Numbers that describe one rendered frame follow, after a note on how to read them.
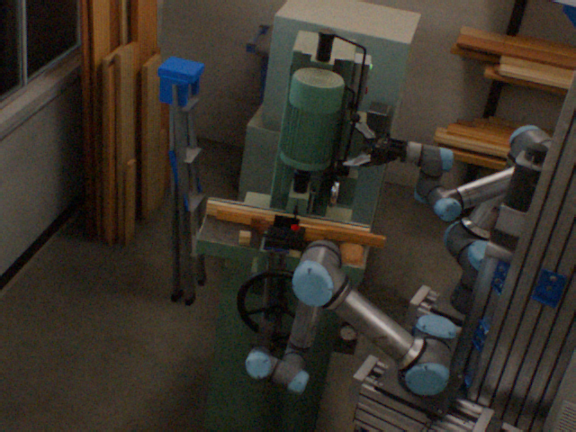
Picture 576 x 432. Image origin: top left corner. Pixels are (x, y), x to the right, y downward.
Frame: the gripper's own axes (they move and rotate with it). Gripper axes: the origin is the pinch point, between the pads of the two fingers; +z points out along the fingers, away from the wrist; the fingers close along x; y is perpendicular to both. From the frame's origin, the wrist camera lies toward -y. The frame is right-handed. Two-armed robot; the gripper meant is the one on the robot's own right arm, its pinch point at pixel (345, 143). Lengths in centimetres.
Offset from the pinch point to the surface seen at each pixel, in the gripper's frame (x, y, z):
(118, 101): -51, -112, 108
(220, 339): 62, -60, 31
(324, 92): -10.7, 12.9, 10.0
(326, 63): -26.7, 2.9, 11.4
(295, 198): 14.3, -21.9, 13.1
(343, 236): 20.2, -35.4, -6.3
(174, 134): -27, -82, 72
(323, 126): -3.6, 2.5, 8.2
